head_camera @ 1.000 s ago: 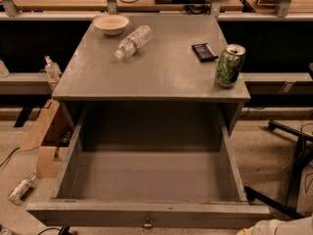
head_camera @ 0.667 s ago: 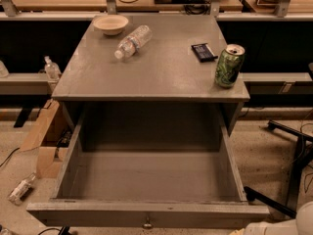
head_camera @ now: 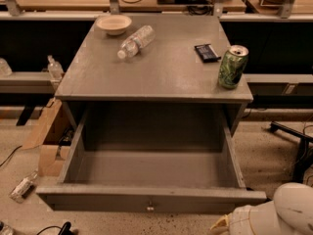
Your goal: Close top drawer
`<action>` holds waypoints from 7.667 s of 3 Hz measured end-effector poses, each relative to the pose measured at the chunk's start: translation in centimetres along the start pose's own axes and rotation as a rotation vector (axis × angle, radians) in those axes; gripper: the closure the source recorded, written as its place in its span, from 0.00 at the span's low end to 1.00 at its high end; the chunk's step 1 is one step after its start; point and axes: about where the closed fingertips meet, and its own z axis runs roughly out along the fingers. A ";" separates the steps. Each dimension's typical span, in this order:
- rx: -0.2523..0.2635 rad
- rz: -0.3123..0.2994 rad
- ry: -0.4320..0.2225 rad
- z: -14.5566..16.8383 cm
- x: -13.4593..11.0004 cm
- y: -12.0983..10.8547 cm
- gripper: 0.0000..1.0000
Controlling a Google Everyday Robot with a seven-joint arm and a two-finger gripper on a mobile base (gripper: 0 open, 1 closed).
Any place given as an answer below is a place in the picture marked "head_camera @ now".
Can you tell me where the cardboard box on floor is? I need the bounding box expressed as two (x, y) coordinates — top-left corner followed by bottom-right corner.
(22, 99), (70, 176)

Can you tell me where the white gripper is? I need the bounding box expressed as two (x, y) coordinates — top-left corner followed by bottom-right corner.
(209, 213), (234, 235)

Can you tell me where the green soda can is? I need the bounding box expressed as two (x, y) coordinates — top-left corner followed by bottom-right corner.
(218, 45), (248, 89)

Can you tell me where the black snack bar packet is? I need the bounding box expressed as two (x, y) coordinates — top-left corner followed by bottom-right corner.
(195, 44), (221, 63)

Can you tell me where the beige paper bowl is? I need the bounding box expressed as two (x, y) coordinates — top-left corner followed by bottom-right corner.
(96, 15), (132, 35)

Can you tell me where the black chair base leg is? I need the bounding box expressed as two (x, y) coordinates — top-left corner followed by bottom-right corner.
(270, 121), (313, 183)

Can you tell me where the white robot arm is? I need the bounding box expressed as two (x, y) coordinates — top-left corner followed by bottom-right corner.
(209, 183), (313, 235)

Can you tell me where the clear bottle on shelf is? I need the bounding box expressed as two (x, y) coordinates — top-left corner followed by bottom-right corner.
(47, 55), (64, 80)

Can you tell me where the plastic bottle on floor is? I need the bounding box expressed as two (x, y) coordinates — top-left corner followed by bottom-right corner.
(9, 170), (38, 204)

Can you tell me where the grey top drawer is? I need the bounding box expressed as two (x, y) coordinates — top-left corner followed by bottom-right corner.
(37, 107), (266, 213)

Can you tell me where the clear plastic water bottle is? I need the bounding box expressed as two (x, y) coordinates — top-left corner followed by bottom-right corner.
(117, 25), (156, 60)

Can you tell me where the grey wooden drawer cabinet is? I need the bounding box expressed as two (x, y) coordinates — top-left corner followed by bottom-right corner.
(56, 14), (253, 131)

